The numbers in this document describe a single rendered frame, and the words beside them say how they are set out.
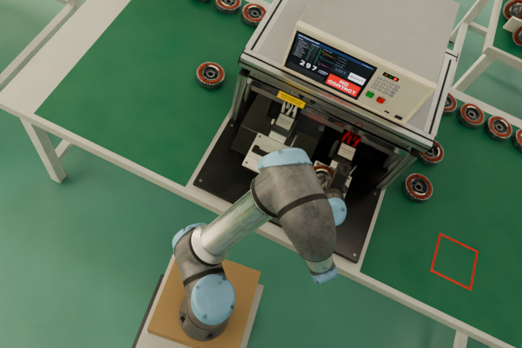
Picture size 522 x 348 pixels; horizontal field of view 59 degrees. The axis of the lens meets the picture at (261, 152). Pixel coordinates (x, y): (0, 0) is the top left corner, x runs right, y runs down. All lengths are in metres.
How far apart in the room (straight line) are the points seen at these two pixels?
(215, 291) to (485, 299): 1.03
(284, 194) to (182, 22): 1.25
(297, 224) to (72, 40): 1.35
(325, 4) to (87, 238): 1.59
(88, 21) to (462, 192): 1.66
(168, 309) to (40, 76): 1.01
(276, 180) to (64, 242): 1.59
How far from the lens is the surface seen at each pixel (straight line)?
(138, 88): 1.87
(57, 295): 2.38
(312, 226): 0.97
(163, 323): 1.47
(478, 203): 2.04
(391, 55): 1.42
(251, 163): 1.70
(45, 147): 2.22
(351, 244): 1.70
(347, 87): 1.49
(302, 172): 1.00
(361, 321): 2.49
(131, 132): 1.77
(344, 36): 1.40
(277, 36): 1.61
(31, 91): 1.92
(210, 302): 1.26
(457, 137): 2.14
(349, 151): 1.66
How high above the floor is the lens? 2.29
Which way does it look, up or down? 61 degrees down
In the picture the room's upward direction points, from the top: 21 degrees clockwise
